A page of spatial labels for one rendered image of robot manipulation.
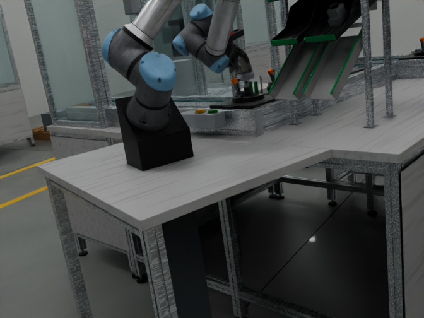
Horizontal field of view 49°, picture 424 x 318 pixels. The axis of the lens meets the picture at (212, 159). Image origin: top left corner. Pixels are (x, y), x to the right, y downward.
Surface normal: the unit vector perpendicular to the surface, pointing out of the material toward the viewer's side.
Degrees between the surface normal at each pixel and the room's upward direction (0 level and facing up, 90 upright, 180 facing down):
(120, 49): 72
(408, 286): 90
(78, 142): 90
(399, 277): 90
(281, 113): 90
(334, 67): 45
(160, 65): 50
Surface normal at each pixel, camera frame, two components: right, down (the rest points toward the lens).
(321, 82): -0.65, -0.49
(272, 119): 0.73, 0.08
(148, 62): 0.35, -0.50
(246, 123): -0.67, 0.29
